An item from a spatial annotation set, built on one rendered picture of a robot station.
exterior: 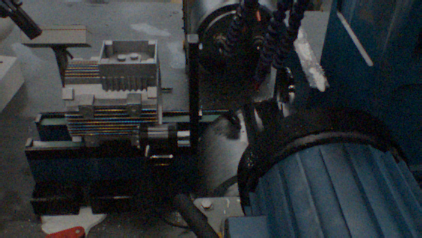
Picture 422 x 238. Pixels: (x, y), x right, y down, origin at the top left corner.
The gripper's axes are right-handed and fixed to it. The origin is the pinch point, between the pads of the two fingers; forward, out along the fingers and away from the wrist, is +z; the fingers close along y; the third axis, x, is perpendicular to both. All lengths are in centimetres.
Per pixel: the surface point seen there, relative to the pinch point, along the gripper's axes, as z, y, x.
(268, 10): 32, 16, -46
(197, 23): 26.1, 16.1, -28.6
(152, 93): 22.3, -12.8, -18.9
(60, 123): 24.3, -2.8, 10.6
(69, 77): 11.8, -9.5, -4.6
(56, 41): 11.6, 15.4, 6.0
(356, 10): 32, -2, -64
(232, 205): 22, -50, -35
